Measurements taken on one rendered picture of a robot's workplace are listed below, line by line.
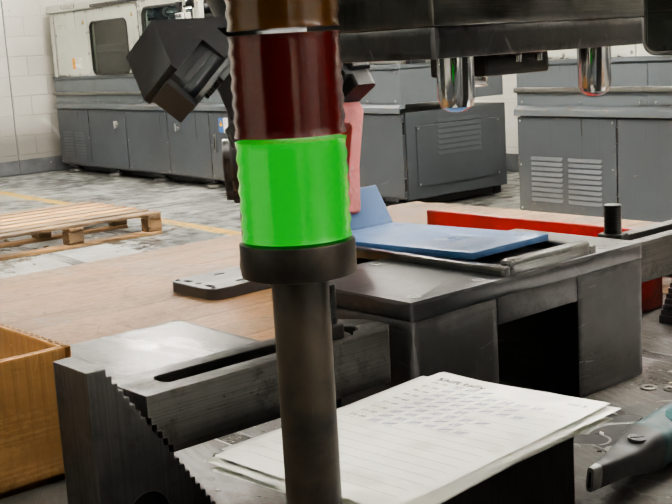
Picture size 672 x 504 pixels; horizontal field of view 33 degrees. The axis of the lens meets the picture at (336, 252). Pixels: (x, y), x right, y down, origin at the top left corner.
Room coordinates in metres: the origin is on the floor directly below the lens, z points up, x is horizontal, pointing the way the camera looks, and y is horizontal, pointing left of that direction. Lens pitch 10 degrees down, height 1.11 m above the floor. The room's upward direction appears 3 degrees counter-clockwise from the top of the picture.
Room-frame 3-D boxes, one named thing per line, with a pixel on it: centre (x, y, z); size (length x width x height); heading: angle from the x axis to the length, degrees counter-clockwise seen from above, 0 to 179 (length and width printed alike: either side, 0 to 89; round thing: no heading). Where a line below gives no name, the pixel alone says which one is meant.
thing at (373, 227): (0.72, -0.05, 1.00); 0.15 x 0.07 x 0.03; 41
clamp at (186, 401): (0.52, 0.04, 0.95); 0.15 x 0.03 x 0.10; 130
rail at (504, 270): (0.66, -0.05, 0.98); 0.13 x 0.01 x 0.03; 40
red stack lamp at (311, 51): (0.38, 0.01, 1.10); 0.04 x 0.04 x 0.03
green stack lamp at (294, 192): (0.38, 0.01, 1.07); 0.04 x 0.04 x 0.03
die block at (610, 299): (0.66, -0.08, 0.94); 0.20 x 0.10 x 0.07; 130
